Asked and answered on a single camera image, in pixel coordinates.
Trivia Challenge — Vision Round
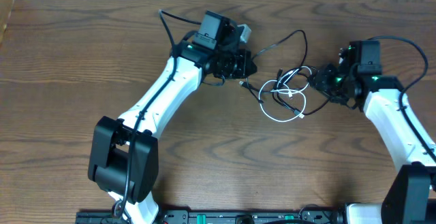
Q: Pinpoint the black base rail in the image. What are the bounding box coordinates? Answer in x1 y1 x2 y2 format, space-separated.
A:
75 206 348 224

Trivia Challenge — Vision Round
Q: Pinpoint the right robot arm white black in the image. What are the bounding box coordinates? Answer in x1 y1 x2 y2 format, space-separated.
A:
309 36 435 223

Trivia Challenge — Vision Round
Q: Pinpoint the white usb cable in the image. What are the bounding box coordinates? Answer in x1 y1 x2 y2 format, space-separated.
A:
258 65 313 123

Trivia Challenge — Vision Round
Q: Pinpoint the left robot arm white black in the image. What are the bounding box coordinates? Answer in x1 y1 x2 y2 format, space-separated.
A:
88 11 257 223

